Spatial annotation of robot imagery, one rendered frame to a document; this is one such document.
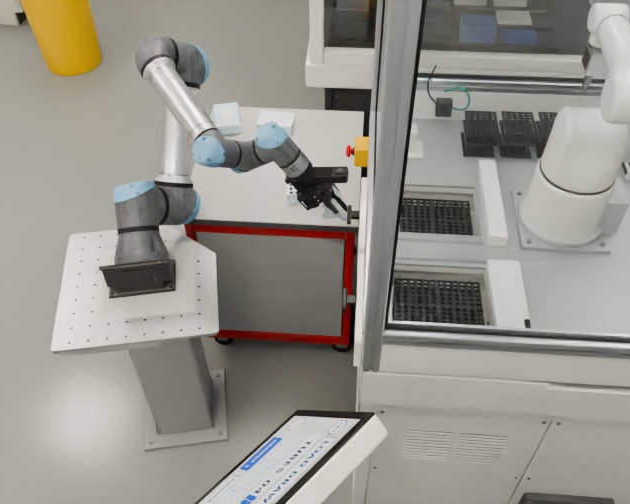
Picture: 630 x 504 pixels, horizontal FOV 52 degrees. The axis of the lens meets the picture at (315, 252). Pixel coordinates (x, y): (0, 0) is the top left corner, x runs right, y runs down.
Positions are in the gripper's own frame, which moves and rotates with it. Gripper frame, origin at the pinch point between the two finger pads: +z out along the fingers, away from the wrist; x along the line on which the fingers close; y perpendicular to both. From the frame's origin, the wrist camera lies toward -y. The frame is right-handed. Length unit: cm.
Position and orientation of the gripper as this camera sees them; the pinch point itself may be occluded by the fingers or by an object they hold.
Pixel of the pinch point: (346, 211)
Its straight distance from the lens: 188.3
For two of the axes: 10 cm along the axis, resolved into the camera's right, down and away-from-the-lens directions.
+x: -0.8, 7.3, -6.8
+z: 5.8, 5.9, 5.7
